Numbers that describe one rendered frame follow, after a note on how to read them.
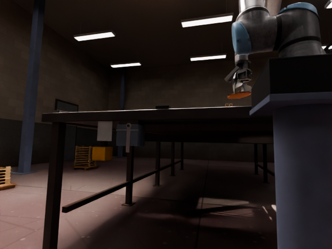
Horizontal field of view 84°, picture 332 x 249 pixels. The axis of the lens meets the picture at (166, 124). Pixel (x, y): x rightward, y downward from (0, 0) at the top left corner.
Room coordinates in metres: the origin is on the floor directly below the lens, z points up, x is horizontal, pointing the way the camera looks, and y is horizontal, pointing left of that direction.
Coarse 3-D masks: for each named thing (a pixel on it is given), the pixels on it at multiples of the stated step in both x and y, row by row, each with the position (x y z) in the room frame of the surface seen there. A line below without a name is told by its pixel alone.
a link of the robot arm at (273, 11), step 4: (264, 0) 0.84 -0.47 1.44; (268, 0) 0.81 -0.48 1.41; (272, 0) 0.80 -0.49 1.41; (276, 0) 0.80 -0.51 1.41; (280, 0) 0.81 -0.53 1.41; (264, 4) 0.84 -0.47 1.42; (268, 4) 0.82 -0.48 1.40; (272, 4) 0.82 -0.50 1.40; (276, 4) 0.81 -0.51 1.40; (280, 4) 0.82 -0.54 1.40; (268, 8) 0.84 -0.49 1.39; (272, 8) 0.83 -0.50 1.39; (276, 8) 0.83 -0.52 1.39; (272, 12) 0.84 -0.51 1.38; (276, 12) 0.84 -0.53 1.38
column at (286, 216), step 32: (288, 96) 0.47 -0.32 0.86; (320, 96) 0.46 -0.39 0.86; (288, 128) 0.55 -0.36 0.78; (320, 128) 0.50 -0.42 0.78; (288, 160) 0.55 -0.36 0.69; (320, 160) 0.50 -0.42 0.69; (288, 192) 0.55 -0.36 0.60; (320, 192) 0.50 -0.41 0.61; (288, 224) 0.56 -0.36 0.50; (320, 224) 0.50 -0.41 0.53
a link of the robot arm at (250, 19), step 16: (240, 0) 0.65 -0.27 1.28; (256, 0) 0.61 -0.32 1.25; (240, 16) 0.62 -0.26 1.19; (256, 16) 0.59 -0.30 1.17; (272, 16) 0.58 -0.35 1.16; (240, 32) 0.60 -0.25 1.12; (256, 32) 0.58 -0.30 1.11; (272, 32) 0.57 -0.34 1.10; (240, 48) 0.63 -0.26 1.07; (256, 48) 0.62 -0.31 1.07; (272, 48) 0.61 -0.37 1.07
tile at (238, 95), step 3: (237, 93) 1.07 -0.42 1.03; (240, 93) 1.07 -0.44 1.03; (243, 93) 1.07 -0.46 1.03; (246, 93) 1.07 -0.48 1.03; (249, 93) 1.08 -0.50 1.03; (228, 96) 1.14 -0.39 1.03; (231, 96) 1.13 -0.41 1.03; (234, 96) 1.13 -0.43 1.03; (237, 96) 1.13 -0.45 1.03; (240, 96) 1.13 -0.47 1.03; (243, 96) 1.14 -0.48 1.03; (246, 96) 1.14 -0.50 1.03
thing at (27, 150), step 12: (36, 0) 4.06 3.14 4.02; (36, 12) 4.06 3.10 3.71; (36, 24) 4.05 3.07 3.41; (36, 36) 4.05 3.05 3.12; (36, 48) 4.08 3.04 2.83; (36, 60) 4.10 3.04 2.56; (36, 72) 4.13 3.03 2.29; (36, 84) 4.15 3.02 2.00; (36, 96) 4.18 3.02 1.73; (24, 108) 4.08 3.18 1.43; (24, 120) 4.07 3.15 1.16; (24, 132) 4.06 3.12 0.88; (24, 144) 4.05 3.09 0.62; (24, 156) 4.05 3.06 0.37; (24, 168) 4.06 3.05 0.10
